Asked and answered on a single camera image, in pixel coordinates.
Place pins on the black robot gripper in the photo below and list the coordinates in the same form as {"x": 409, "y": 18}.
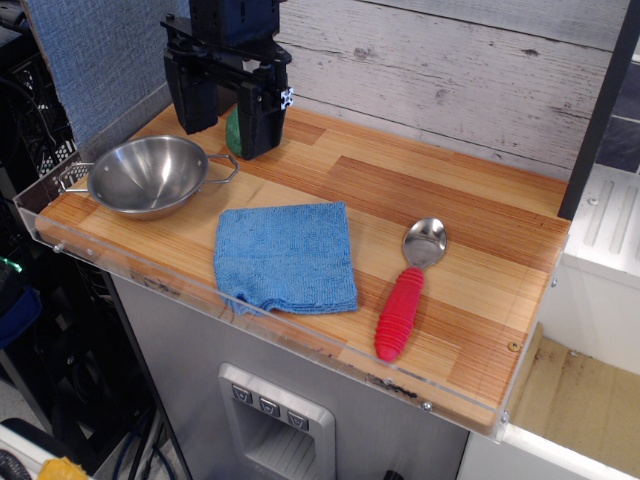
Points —
{"x": 232, "y": 42}

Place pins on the red handled metal spoon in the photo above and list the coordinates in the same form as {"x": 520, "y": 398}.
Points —
{"x": 423, "y": 246}

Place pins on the blue folded towel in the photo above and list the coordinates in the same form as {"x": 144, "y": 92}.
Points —
{"x": 295, "y": 259}

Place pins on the green toy broccoli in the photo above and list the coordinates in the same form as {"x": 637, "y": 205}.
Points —
{"x": 232, "y": 132}

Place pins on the blue fabric panel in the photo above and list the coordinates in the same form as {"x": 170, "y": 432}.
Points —
{"x": 106, "y": 60}

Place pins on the black plastic crate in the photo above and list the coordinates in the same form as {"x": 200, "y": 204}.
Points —
{"x": 35, "y": 133}

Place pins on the grey toy fridge dispenser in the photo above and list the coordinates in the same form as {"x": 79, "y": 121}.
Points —
{"x": 277, "y": 433}

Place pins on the clear acrylic table guard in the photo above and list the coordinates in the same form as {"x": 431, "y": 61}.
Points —
{"x": 477, "y": 308}

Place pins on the white toy sink drainboard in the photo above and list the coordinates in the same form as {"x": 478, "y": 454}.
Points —
{"x": 592, "y": 302}

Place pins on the stainless steel bowl with handles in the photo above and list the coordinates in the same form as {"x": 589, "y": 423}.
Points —
{"x": 151, "y": 177}

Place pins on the black vertical post right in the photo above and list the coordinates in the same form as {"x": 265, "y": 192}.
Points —
{"x": 612, "y": 84}

